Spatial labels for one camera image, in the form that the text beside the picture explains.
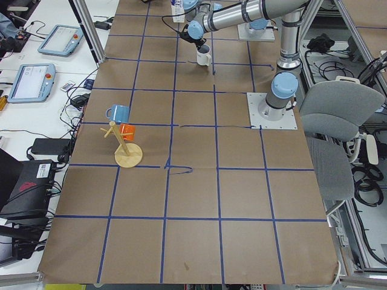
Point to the white grey mug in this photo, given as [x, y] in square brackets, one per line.
[204, 55]

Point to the white milk carton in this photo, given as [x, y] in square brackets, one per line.
[177, 11]

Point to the black adapter on table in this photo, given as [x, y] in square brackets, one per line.
[102, 25]

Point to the blue mug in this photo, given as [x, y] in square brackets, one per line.
[118, 113]

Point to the orange mug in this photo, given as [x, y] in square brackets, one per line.
[127, 132]

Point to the wooden mug tree stand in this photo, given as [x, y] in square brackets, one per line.
[127, 154]

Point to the upper teach pendant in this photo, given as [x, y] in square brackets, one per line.
[62, 41]

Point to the teach pendant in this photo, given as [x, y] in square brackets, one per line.
[33, 83]
[62, 41]

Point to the white remote control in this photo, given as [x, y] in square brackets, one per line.
[67, 86]

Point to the brown paper table cover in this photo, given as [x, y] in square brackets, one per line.
[212, 200]

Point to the grey office chair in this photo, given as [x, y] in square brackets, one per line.
[332, 113]

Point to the lower teach pendant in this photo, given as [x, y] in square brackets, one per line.
[33, 83]

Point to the black power brick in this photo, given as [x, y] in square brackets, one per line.
[50, 146]

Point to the black computer box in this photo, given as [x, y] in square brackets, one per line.
[24, 186]

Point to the aluminium frame post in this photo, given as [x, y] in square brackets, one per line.
[83, 17]

